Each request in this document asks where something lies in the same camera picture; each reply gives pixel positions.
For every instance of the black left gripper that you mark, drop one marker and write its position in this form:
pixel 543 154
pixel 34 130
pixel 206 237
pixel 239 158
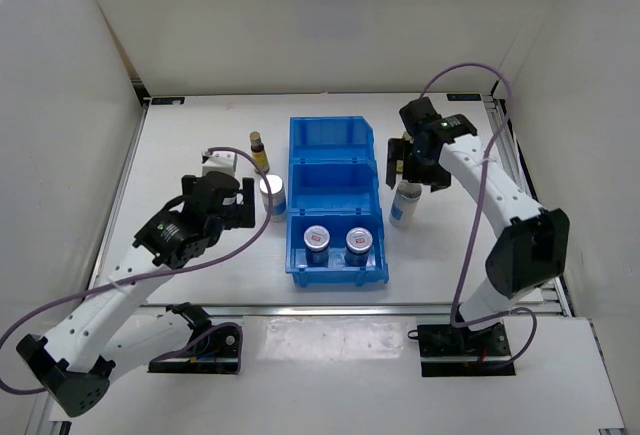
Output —
pixel 241 214

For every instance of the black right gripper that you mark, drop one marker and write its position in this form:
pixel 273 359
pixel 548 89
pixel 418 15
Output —
pixel 437 177

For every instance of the white blue tall jar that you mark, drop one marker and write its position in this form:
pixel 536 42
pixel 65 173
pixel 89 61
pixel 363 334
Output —
pixel 273 195
pixel 405 201

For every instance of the short silver-lid jar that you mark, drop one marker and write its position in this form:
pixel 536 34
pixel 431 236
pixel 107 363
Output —
pixel 317 242

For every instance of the short red-label jar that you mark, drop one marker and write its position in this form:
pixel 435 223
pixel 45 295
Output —
pixel 359 242

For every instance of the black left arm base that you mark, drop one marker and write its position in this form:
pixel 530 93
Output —
pixel 218 354

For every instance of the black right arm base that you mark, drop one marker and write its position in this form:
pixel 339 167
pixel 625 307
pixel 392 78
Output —
pixel 446 351

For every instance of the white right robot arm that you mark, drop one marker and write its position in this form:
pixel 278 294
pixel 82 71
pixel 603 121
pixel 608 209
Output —
pixel 461 154

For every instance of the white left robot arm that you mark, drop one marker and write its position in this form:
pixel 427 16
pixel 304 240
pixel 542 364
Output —
pixel 77 360

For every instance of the left brown yellow-label bottle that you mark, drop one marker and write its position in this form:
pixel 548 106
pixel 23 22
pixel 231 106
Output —
pixel 258 151

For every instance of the blue plastic divided bin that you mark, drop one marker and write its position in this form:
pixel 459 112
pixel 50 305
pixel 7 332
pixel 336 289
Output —
pixel 333 181

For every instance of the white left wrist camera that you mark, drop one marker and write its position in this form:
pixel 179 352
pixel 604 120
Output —
pixel 219 161

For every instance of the front aluminium frame rail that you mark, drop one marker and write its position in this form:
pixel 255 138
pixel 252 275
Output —
pixel 329 310

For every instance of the left aluminium frame rail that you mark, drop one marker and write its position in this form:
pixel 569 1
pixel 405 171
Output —
pixel 81 130

